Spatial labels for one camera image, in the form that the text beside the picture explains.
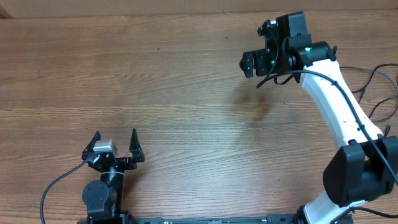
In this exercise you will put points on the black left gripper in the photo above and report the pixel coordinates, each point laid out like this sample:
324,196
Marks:
129,163

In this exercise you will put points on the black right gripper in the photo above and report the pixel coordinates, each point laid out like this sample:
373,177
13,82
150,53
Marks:
259,57

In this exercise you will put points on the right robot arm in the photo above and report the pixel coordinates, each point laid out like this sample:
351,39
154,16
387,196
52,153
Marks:
364,166

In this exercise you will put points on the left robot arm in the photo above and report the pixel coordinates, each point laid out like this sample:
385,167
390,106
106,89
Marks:
104,197

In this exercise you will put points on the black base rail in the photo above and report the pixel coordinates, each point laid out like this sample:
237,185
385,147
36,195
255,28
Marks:
214,221

